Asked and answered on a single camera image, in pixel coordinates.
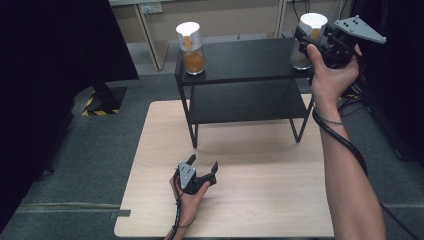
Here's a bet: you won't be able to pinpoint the white wall socket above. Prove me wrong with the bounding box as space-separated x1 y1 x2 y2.
139 2 164 15

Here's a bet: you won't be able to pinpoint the black two-tier shelf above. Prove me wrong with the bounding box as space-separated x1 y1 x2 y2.
174 31 329 149

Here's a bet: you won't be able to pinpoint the person's left hand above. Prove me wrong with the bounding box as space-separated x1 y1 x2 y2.
169 175 212 231

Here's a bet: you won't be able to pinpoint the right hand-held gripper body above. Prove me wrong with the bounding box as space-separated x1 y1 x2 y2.
314 14 388 70

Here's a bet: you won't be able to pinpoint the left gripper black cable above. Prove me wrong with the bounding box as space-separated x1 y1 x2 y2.
165 191 185 240

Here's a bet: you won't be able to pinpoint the white post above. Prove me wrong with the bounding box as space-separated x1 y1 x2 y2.
274 0 288 38

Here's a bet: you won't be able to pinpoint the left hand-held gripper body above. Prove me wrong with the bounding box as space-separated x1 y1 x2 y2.
173 161 218 196

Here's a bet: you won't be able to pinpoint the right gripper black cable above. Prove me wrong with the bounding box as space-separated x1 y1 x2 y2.
311 108 422 240

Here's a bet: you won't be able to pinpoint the black hanging cables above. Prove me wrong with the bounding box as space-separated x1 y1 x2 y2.
291 0 312 21

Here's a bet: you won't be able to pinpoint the black floor cables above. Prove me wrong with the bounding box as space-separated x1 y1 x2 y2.
337 94 372 118

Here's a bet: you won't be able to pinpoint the glass jar with orange powder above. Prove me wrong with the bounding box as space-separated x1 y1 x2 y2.
175 21 206 76

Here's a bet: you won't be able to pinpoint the grey floor tape strip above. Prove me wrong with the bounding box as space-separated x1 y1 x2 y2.
109 209 132 220

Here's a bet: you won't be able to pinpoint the dark curtain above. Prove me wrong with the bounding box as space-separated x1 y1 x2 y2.
0 0 140 232

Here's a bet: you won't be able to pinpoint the white desk leg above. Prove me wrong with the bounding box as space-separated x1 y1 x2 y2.
133 3 165 72

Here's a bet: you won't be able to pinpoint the glass jar with pale powder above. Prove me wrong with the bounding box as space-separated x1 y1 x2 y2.
290 12 330 71

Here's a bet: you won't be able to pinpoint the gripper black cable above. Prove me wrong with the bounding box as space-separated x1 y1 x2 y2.
311 108 422 240
165 191 185 240

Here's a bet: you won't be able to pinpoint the person's right hand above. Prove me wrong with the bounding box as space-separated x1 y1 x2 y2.
306 43 363 113

